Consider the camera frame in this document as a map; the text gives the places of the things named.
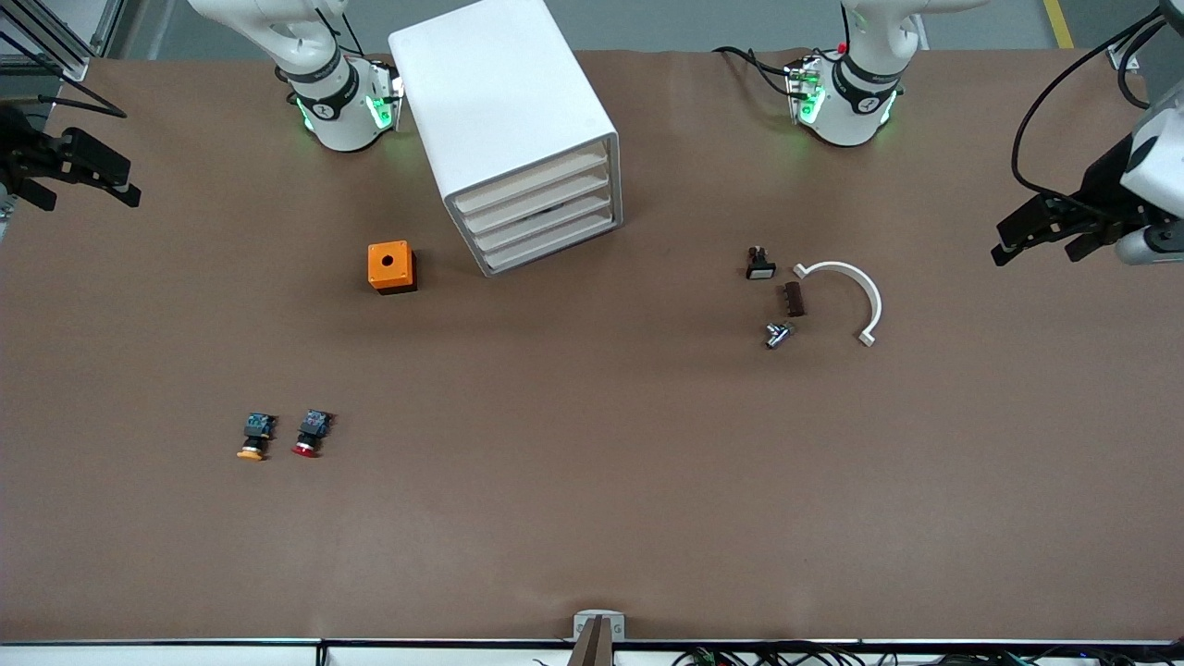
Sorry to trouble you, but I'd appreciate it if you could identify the black base cable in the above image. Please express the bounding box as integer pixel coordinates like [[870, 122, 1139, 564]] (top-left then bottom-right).
[[712, 44, 798, 98]]

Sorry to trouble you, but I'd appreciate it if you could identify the gray camera mount bracket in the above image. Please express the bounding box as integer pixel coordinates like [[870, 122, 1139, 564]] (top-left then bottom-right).
[[573, 610, 626, 642]]

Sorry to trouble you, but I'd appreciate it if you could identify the brown camera pole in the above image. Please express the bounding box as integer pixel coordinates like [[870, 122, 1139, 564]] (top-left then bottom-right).
[[566, 615, 616, 666]]

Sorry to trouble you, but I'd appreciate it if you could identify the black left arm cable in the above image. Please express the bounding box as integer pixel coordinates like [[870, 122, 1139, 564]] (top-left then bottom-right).
[[1011, 5, 1184, 223]]

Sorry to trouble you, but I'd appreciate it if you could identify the orange button enclosure box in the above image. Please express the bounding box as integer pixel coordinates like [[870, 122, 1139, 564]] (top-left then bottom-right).
[[367, 240, 418, 295]]

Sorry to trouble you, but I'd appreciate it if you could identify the yellow push button switch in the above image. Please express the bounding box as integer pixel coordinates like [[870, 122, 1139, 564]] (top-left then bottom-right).
[[237, 413, 278, 462]]

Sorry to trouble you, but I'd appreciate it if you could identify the arm base connector panel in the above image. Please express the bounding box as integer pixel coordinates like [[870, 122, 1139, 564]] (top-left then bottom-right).
[[786, 54, 826, 126], [367, 57, 405, 130]]

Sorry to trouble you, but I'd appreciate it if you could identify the red push button switch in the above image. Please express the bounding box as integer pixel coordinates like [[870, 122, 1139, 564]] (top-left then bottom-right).
[[291, 410, 332, 458]]

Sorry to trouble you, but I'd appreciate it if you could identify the aluminium frame profile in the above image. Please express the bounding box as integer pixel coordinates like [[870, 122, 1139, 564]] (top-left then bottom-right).
[[0, 0, 126, 82], [1108, 0, 1184, 73]]

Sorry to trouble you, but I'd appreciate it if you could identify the white curved plastic bracket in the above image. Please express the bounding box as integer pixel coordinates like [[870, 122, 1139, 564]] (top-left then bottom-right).
[[793, 261, 883, 348]]

